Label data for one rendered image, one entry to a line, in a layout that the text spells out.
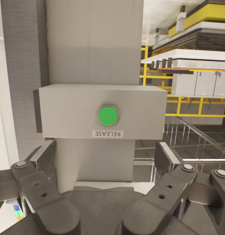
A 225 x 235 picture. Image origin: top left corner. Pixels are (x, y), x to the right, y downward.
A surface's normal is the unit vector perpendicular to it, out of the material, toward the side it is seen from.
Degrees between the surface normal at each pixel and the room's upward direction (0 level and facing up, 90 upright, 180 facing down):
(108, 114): 90
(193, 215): 180
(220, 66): 90
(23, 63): 90
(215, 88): 90
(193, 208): 180
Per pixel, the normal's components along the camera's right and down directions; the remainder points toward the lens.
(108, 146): 0.01, 0.27
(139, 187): 0.03, -0.96
